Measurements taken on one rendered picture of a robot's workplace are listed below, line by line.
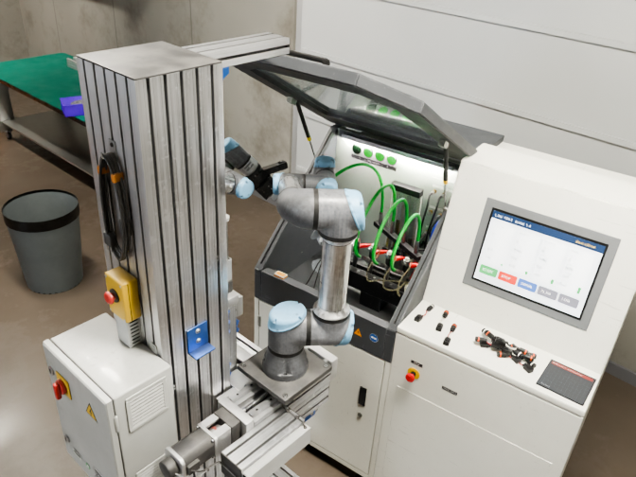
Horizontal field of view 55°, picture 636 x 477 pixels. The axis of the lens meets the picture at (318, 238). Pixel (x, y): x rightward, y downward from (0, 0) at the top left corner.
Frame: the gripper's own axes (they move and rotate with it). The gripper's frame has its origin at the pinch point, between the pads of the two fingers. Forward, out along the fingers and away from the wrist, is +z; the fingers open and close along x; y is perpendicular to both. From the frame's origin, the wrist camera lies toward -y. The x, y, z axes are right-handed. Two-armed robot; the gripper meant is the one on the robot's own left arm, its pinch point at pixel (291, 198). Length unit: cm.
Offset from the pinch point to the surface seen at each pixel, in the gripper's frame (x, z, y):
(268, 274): -9.2, 19.8, 30.6
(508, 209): 50, 46, -49
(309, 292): 7.8, 31.0, 23.9
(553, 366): 76, 86, -17
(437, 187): 7, 44, -45
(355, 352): 23, 57, 29
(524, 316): 60, 76, -25
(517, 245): 54, 56, -42
